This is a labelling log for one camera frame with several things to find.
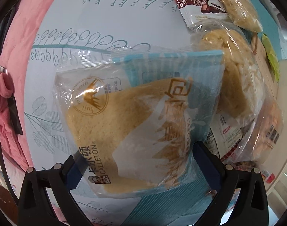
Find rice cracker packet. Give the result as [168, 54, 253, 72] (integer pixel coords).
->
[219, 0, 263, 33]
[189, 19, 265, 127]

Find black cable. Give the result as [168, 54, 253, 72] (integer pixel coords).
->
[0, 112, 20, 205]

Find maroon chocolate snack packet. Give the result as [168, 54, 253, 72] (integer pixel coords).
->
[175, 0, 228, 28]

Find white plastic storage bin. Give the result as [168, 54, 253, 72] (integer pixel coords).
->
[266, 60, 287, 194]

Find green candy packet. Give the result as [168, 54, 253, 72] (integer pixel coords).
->
[261, 34, 280, 82]

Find pink blanket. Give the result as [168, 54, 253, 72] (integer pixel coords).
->
[0, 0, 54, 171]

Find lower rice cracker packet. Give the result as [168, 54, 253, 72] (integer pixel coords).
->
[189, 19, 265, 127]

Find nut bar clear packet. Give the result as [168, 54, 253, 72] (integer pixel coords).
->
[238, 95, 283, 164]

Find upper rice cracker packet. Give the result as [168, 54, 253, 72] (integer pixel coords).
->
[219, 0, 263, 33]

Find orange white barcode snack packet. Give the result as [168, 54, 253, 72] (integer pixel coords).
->
[204, 113, 243, 161]

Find Calleton bread slice packet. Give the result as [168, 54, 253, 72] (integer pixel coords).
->
[54, 48, 224, 199]

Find brown wafer biscuit packet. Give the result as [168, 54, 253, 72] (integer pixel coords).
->
[250, 33, 278, 98]

